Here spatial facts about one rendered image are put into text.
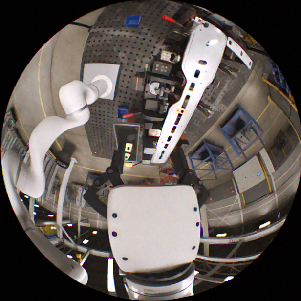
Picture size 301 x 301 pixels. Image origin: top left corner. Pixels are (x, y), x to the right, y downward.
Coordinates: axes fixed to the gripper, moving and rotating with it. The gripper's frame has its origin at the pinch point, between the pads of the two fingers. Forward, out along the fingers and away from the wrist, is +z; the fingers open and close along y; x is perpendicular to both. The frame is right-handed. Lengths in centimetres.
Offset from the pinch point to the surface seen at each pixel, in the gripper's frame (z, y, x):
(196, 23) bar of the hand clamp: 24.4, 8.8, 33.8
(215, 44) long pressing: 45, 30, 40
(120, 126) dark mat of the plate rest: 28.7, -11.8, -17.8
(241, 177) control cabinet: 56, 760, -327
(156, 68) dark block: 32.9, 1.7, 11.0
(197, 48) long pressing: 45, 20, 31
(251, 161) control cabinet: 112, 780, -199
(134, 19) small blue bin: 73, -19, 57
